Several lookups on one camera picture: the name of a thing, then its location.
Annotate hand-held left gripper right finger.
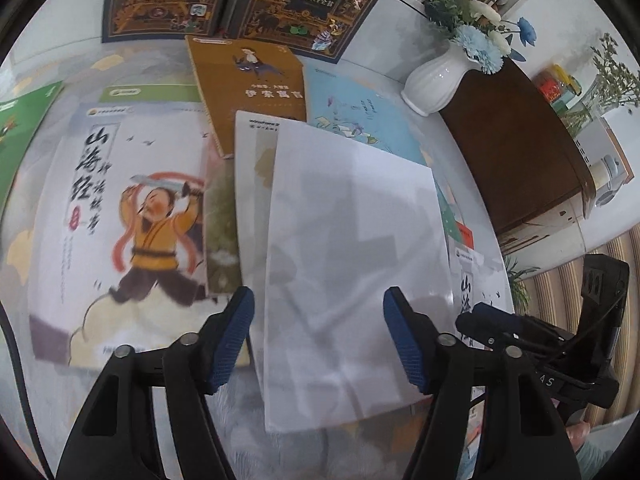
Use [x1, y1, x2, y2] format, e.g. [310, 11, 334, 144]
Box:
[382, 286, 583, 480]

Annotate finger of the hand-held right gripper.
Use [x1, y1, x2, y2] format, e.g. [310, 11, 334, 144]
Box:
[455, 302, 566, 361]

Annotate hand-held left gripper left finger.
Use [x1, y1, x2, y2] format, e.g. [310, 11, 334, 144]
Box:
[55, 286, 256, 480]

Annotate plain white cover book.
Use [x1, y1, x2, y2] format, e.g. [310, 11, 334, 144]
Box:
[260, 120, 456, 433]

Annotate green painted cover book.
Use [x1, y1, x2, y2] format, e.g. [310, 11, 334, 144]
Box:
[204, 157, 243, 296]

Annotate person's right forearm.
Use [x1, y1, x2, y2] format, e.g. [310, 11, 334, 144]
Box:
[570, 420, 626, 480]

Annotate white calligraphy cover book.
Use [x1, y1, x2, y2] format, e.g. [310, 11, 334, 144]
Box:
[447, 247, 516, 461]

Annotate small green plant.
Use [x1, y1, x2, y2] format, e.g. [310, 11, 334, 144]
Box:
[502, 255, 538, 311]

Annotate beige striped mat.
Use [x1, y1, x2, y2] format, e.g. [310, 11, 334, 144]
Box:
[520, 220, 640, 426]

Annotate white appliance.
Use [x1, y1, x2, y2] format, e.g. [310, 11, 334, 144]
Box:
[575, 110, 631, 206]

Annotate white warrior figure book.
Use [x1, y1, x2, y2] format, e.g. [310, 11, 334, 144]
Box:
[27, 85, 251, 371]

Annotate brown wooden cabinet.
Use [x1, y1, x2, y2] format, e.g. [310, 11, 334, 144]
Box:
[437, 57, 596, 256]

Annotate glass vase green stems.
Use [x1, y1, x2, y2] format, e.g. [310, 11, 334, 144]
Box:
[560, 35, 640, 136]

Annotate red yellow box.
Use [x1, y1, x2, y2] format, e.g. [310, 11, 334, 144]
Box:
[532, 62, 583, 111]

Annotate white ribbed vase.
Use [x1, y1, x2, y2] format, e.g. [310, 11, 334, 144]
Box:
[400, 42, 483, 117]

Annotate light blue book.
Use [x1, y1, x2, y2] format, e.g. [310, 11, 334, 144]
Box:
[304, 62, 431, 166]

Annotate mustard brown book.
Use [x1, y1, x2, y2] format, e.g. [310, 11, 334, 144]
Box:
[185, 35, 307, 158]

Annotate green cartoon cover book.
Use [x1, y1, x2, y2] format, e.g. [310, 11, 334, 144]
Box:
[0, 80, 65, 221]

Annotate dark ornate cover book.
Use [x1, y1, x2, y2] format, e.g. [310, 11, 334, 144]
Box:
[101, 0, 241, 43]
[235, 0, 403, 63]

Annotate black cable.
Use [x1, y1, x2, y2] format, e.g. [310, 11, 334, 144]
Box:
[0, 305, 53, 480]

